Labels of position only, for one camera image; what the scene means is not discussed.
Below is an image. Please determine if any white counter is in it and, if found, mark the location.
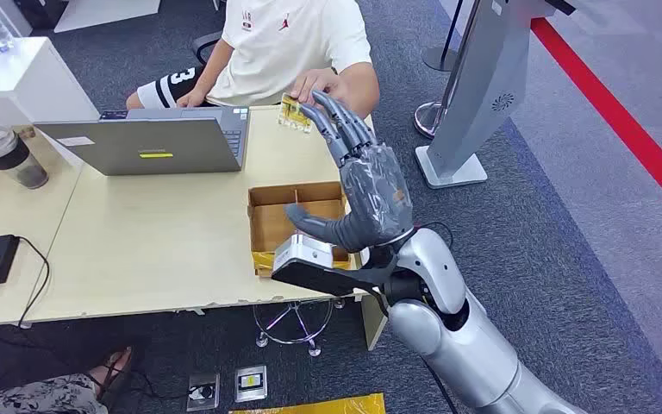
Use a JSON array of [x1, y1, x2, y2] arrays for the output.
[[0, 36, 101, 170]]

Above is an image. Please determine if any silver floor socket yellow label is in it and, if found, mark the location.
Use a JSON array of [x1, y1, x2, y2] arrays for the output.
[[234, 365, 268, 404]]

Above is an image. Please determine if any grey stanchion post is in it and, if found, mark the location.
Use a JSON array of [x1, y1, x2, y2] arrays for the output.
[[421, 0, 466, 73]]

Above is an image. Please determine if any person in patterned clothing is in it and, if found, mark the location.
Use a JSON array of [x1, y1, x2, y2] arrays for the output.
[[0, 345, 135, 414]]

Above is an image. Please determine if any black sandal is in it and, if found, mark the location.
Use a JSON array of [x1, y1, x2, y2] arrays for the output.
[[99, 345, 136, 410]]

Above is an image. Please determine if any person's left hand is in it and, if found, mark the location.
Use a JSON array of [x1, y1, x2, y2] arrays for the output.
[[289, 68, 347, 107]]

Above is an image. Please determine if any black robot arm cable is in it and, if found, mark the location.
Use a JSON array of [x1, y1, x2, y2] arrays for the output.
[[421, 358, 459, 414]]

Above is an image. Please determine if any person's right hand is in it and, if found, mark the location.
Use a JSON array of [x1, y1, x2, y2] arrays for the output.
[[175, 88, 209, 110]]

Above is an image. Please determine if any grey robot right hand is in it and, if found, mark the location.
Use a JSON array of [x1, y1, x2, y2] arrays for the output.
[[284, 89, 416, 254]]

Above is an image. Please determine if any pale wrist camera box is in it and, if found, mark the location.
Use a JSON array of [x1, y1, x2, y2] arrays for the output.
[[273, 233, 335, 271]]

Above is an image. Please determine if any chrome stool base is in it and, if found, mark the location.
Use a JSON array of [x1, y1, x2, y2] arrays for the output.
[[253, 298, 347, 358]]

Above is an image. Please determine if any thin black adapter cable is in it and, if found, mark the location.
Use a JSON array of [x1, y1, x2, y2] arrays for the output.
[[16, 235, 51, 329]]

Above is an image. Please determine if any seated person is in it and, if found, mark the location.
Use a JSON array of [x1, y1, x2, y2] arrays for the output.
[[125, 0, 382, 121]]

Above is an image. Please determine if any yellow tape strip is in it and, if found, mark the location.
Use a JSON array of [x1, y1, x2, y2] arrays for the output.
[[251, 251, 352, 273]]

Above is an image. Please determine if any black office chair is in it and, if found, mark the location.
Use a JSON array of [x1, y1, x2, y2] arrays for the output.
[[190, 31, 223, 65]]

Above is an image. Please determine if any grey laptop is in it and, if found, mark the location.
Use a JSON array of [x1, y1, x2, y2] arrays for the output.
[[34, 106, 251, 177]]

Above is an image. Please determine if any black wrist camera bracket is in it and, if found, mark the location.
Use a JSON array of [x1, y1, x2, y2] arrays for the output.
[[271, 251, 402, 298]]

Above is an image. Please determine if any plastic cup with black sleeve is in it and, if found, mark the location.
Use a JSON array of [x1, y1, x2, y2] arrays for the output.
[[0, 124, 50, 191]]

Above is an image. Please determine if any open silver floor socket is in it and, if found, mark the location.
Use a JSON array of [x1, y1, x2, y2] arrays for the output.
[[186, 373, 221, 412]]

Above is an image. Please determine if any chrome stanchion post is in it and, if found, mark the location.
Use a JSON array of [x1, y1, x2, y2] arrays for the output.
[[413, 0, 484, 140]]

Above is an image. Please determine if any yellow ID card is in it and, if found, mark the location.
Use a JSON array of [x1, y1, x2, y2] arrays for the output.
[[278, 92, 314, 135]]

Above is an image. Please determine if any yellow plastic bag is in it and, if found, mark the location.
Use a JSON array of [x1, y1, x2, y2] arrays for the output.
[[228, 392, 388, 414]]

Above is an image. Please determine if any silver kiosk stand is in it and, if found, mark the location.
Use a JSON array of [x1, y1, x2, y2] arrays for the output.
[[415, 0, 577, 190]]

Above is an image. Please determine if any cardboard divider box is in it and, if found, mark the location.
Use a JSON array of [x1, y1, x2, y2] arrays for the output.
[[247, 181, 353, 279]]

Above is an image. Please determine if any white board panel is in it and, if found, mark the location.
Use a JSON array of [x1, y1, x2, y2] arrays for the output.
[[53, 0, 162, 34]]

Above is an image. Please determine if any black cabinet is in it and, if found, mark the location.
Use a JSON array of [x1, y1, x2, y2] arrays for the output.
[[14, 0, 70, 31]]

